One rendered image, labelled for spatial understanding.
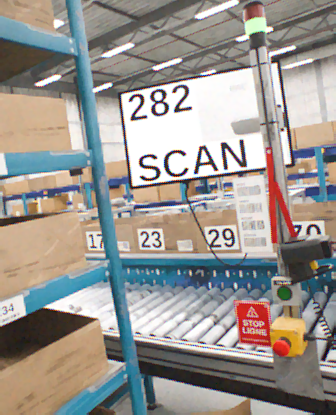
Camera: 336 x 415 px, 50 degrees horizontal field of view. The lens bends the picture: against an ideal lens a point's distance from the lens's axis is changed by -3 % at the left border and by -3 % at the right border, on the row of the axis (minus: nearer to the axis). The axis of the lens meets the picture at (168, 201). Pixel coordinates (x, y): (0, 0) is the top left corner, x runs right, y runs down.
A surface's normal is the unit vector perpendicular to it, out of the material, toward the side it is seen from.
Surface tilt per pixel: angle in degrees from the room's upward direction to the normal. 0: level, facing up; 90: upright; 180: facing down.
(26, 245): 91
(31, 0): 90
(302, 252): 90
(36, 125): 91
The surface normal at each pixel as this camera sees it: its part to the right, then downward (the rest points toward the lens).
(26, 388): 0.79, -0.06
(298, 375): -0.55, 0.15
